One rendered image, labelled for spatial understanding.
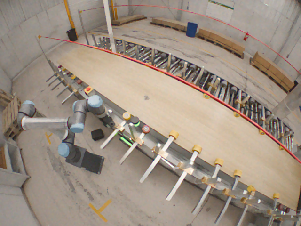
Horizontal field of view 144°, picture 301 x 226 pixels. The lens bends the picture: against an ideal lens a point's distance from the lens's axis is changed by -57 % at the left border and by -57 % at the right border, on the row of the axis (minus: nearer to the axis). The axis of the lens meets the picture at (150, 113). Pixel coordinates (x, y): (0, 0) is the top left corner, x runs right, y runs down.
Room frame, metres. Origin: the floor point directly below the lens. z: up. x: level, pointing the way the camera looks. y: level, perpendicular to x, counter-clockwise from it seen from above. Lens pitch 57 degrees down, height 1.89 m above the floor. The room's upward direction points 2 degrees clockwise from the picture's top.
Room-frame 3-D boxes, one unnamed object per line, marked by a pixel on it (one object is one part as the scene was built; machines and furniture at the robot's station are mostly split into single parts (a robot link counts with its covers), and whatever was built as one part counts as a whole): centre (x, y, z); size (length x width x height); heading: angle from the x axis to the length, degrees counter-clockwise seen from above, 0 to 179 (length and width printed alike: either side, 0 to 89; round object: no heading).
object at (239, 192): (-0.19, -0.69, 0.94); 0.04 x 0.04 x 0.48; 56
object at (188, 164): (0.09, -0.27, 0.92); 0.04 x 0.04 x 0.48; 56
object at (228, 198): (-0.24, -0.70, 0.95); 0.50 x 0.04 x 0.04; 146
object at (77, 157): (0.17, 0.93, 0.65); 0.19 x 0.19 x 0.10
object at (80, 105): (0.41, 0.48, 1.30); 0.12 x 0.12 x 0.09; 9
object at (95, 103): (0.44, 0.37, 1.29); 0.10 x 0.09 x 0.12; 99
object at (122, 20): (8.85, 1.63, 0.23); 2.41 x 0.77 x 0.17; 144
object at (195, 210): (-0.10, -0.49, 0.95); 0.50 x 0.04 x 0.04; 146
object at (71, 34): (6.05, 4.56, 0.36); 0.59 x 0.58 x 0.73; 52
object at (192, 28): (5.92, -1.93, 0.36); 0.59 x 0.57 x 0.73; 142
